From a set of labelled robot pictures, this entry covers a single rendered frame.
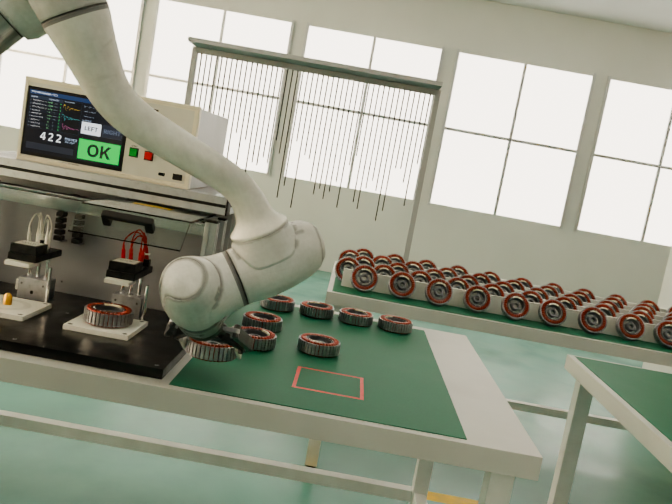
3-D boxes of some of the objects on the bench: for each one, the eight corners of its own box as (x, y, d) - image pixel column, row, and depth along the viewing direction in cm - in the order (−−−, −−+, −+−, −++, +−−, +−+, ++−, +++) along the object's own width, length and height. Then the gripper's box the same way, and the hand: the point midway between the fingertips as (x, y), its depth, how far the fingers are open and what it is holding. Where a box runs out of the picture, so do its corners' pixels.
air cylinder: (44, 302, 176) (47, 281, 175) (15, 296, 176) (18, 275, 175) (53, 298, 181) (56, 277, 180) (25, 293, 181) (28, 272, 180)
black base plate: (161, 379, 142) (163, 369, 142) (-144, 323, 143) (-143, 312, 142) (210, 327, 188) (212, 319, 188) (-20, 285, 189) (-19, 277, 189)
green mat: (466, 440, 139) (467, 439, 139) (168, 384, 140) (168, 383, 140) (424, 331, 232) (424, 330, 232) (245, 298, 233) (245, 297, 233)
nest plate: (127, 341, 156) (128, 335, 156) (62, 329, 156) (62, 323, 156) (147, 326, 171) (148, 321, 171) (88, 315, 171) (88, 310, 171)
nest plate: (22, 321, 156) (23, 316, 156) (-43, 309, 157) (-43, 304, 156) (51, 308, 171) (52, 303, 171) (-8, 297, 171) (-8, 292, 171)
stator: (308, 342, 190) (310, 329, 190) (345, 353, 186) (347, 340, 185) (289, 349, 180) (291, 336, 179) (328, 361, 175) (330, 347, 175)
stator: (241, 352, 170) (243, 337, 170) (225, 338, 180) (227, 324, 179) (282, 352, 176) (284, 338, 176) (264, 339, 185) (266, 325, 185)
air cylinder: (138, 319, 175) (141, 298, 175) (109, 314, 176) (112, 292, 175) (144, 315, 180) (147, 294, 180) (116, 310, 181) (119, 289, 180)
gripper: (133, 324, 127) (155, 354, 148) (258, 347, 127) (263, 374, 148) (144, 286, 130) (164, 321, 151) (267, 309, 130) (270, 340, 151)
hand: (212, 345), depth 147 cm, fingers closed on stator, 11 cm apart
